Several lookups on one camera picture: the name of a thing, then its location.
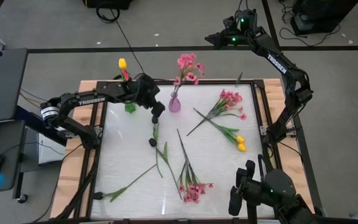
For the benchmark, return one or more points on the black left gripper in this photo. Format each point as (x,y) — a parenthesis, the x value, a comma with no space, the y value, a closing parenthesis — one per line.
(145,91)

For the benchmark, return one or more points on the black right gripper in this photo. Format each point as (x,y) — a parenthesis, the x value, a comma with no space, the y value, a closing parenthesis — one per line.
(236,38)

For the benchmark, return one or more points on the black artificial tulip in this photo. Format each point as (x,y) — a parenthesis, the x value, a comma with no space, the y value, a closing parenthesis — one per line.
(154,119)
(152,142)
(97,195)

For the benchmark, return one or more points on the pink artificial flower bunch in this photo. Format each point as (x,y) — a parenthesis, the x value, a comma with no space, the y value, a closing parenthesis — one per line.
(193,189)
(187,65)
(228,98)

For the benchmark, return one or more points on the yellow artificial tulip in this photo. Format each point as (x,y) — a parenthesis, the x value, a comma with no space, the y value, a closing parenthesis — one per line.
(122,63)
(240,139)
(242,147)

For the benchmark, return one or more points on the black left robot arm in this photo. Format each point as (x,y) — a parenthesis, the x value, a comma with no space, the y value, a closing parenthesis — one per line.
(73,100)

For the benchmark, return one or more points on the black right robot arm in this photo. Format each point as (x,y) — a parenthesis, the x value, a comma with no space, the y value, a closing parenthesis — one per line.
(278,63)

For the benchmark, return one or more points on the purple glass vase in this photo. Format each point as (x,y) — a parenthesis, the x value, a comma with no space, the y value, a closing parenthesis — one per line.
(175,105)

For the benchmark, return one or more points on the green glass vase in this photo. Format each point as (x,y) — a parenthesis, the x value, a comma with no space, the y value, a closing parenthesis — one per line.
(130,108)

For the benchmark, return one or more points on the black tripod stand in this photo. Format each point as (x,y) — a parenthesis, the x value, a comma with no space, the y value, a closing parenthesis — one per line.
(216,82)

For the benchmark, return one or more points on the black floor tape strip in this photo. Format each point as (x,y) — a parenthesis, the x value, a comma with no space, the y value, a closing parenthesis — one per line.
(309,174)
(154,48)

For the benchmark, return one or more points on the white glossy table sheet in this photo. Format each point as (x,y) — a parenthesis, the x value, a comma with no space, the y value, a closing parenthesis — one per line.
(210,174)

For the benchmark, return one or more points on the black floor equipment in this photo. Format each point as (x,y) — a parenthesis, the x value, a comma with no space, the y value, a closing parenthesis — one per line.
(315,15)

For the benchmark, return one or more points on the white flat box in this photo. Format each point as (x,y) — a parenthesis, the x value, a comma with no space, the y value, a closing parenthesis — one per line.
(51,149)

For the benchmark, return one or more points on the black case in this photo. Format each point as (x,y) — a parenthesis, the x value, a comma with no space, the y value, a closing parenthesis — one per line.
(107,3)

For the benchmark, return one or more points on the dark grey desk panel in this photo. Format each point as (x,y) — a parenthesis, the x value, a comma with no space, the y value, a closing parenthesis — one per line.
(2,84)

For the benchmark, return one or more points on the grey desk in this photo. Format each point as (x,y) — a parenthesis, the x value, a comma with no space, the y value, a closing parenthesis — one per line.
(11,174)

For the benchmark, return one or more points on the black desk caster wheel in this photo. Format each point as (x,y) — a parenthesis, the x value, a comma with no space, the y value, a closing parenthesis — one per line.
(22,198)

